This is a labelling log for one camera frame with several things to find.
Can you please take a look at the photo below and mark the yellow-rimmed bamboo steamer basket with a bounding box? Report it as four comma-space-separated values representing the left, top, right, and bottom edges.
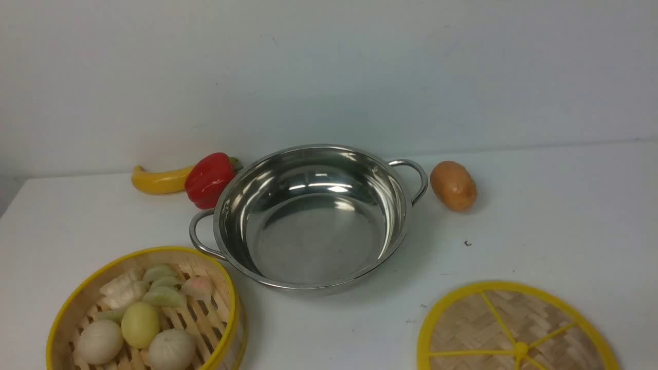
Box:
45, 246, 247, 369

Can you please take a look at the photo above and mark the brown potato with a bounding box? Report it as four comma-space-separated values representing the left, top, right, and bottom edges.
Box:
430, 161, 479, 212

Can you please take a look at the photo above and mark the yellow round bun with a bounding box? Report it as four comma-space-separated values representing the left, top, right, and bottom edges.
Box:
121, 301, 160, 349

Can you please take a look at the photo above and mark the red bell pepper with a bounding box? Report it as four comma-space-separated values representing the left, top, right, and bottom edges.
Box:
184, 152, 243, 209

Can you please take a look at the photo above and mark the white round bun front-left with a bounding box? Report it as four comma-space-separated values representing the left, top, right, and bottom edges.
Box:
76, 320, 124, 365

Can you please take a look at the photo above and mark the white round bun front-right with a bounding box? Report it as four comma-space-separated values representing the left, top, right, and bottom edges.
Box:
148, 328, 196, 369

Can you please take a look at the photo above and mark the white pleated dumpling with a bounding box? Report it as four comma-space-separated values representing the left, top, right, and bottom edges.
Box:
99, 269, 150, 310

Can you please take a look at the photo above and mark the yellow banana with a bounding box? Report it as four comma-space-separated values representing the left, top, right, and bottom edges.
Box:
131, 165, 194, 196

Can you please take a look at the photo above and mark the pale green dumpling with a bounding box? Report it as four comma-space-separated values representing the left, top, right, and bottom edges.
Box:
142, 264, 187, 308

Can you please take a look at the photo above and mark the pink-tinted dumpling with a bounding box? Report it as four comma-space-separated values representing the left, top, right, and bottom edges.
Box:
180, 276, 214, 301

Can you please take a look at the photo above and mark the stainless steel two-handled pot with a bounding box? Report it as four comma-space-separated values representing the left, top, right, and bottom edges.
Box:
189, 144, 429, 292

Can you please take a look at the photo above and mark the yellow-rimmed woven bamboo lid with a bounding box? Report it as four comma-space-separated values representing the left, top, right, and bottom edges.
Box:
416, 281, 621, 369

